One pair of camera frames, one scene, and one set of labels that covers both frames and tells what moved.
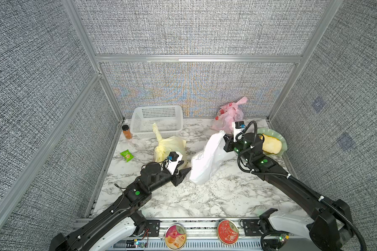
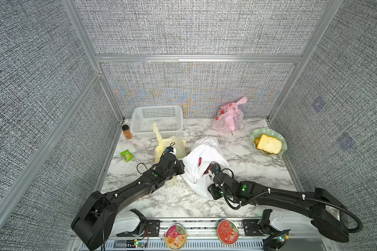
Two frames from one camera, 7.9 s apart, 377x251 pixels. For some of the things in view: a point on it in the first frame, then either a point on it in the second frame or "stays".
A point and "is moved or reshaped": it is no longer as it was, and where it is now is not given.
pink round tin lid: x=175 y=236 stays
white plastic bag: x=203 y=163 is moved or reshaped
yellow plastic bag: x=164 y=147 stays
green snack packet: x=128 y=155 stays
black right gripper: x=229 y=143 -> x=211 y=188
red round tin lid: x=228 y=231 stays
